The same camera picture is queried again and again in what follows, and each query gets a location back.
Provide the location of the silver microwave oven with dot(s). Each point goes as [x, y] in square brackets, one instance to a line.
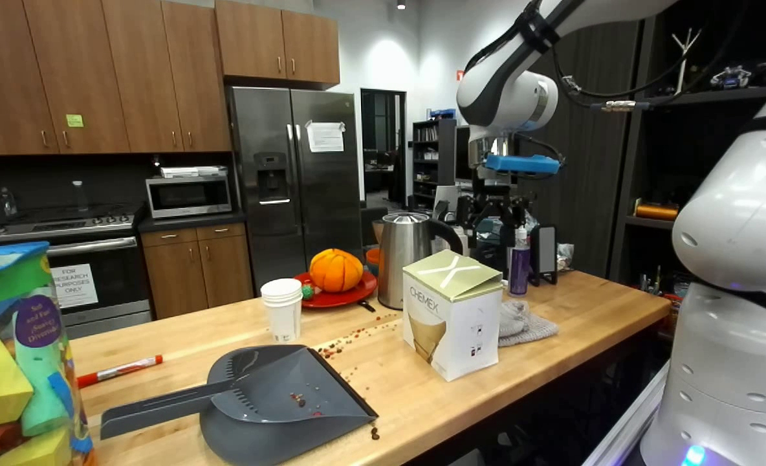
[184, 198]

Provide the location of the grey knitted cloth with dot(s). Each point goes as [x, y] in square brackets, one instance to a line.
[534, 327]

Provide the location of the stainless steel electric kettle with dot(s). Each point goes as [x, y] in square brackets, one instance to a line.
[400, 258]

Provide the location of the white paper on oven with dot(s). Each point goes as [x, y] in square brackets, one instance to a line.
[76, 286]

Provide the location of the orange item on shelf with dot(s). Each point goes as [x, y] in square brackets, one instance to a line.
[658, 209]

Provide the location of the white paper notice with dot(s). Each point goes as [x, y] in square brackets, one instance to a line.
[327, 135]

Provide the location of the green sticky note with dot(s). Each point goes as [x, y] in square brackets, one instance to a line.
[76, 119]

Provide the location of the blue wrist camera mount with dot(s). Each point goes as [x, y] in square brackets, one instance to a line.
[521, 163]

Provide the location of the black kitchen oven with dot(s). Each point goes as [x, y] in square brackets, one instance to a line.
[56, 240]

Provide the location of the white pack on microwave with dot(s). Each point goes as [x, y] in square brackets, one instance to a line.
[192, 172]

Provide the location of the orange pumpkin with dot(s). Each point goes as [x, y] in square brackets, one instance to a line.
[334, 270]

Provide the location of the wooden wall cabinets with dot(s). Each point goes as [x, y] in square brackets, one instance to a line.
[142, 68]

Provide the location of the red plate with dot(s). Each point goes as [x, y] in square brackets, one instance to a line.
[340, 299]

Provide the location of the red marker pen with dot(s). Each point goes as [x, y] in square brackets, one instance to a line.
[120, 367]

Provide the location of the wooden base cabinet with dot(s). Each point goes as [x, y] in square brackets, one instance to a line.
[199, 267]

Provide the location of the stainless steel refrigerator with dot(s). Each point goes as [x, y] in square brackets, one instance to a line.
[296, 198]

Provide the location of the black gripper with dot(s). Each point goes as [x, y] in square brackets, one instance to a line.
[504, 198]

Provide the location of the grey plastic dustpan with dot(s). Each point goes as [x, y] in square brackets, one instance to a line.
[270, 403]

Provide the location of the white coffee filter box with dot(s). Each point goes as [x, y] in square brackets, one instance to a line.
[464, 337]

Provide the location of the colourful foam blocks pack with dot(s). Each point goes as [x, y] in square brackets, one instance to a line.
[23, 370]

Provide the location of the purple pump bottle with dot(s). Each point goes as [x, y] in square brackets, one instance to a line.
[521, 267]

